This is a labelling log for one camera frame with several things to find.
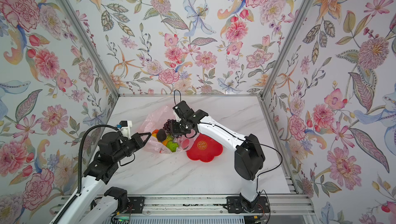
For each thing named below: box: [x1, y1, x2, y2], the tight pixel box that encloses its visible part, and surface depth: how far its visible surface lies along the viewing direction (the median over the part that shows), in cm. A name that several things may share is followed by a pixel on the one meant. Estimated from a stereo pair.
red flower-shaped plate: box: [186, 132, 224, 163], surface depth 91 cm
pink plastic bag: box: [140, 104, 196, 154], surface depth 81 cm
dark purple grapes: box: [162, 118, 177, 133], surface depth 84 cm
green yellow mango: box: [161, 134, 175, 147], surface depth 95 cm
